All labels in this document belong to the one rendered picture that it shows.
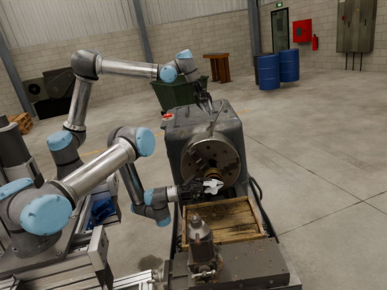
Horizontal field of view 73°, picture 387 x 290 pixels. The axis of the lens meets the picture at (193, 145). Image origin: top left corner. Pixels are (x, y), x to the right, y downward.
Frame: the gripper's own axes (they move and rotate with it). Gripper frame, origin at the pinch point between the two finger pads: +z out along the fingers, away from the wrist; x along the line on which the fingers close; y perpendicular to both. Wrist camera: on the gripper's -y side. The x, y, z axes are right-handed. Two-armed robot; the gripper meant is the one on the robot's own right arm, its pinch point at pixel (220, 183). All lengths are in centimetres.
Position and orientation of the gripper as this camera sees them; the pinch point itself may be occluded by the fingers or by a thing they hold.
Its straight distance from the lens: 122.7
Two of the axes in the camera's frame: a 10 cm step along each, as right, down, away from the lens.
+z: 9.9, -1.6, -0.4
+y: 0.2, 3.8, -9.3
